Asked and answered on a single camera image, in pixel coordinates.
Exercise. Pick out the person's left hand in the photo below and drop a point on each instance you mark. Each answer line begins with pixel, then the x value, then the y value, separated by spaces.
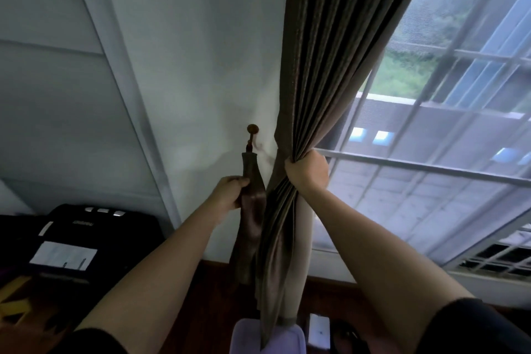
pixel 228 196

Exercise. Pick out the person's right hand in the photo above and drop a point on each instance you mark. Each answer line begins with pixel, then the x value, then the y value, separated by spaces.
pixel 307 171

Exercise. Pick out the brown curtain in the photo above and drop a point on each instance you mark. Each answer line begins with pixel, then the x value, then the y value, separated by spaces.
pixel 332 34

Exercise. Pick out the purple plastic container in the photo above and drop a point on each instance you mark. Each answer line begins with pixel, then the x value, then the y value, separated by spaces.
pixel 286 343

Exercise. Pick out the small white box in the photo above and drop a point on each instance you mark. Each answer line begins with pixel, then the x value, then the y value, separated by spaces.
pixel 319 333

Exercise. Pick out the black belt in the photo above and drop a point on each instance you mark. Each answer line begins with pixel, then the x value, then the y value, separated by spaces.
pixel 338 337

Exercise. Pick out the person's right forearm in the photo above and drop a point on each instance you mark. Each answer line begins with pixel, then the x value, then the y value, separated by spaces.
pixel 381 266

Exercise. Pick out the person's left forearm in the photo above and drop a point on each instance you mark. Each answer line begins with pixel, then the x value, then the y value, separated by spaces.
pixel 157 283

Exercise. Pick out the person's black sleeve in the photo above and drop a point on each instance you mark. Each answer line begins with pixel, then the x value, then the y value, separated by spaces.
pixel 477 329
pixel 91 343

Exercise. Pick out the black printer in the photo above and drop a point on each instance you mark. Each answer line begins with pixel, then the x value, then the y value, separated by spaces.
pixel 124 241

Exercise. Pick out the green trees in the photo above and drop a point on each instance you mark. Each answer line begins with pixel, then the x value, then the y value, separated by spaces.
pixel 398 71

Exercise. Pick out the row of balcony slats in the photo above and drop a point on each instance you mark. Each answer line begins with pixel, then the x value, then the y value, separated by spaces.
pixel 468 84

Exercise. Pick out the brown paper bag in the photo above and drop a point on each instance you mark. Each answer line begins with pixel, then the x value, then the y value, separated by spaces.
pixel 16 308

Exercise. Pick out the black window frame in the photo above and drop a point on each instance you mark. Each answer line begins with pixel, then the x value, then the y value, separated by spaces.
pixel 334 134

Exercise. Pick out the brown wall hook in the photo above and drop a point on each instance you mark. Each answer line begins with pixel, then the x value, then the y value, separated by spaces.
pixel 252 129

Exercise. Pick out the white wall trim strip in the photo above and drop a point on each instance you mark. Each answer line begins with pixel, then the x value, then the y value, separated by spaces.
pixel 123 75

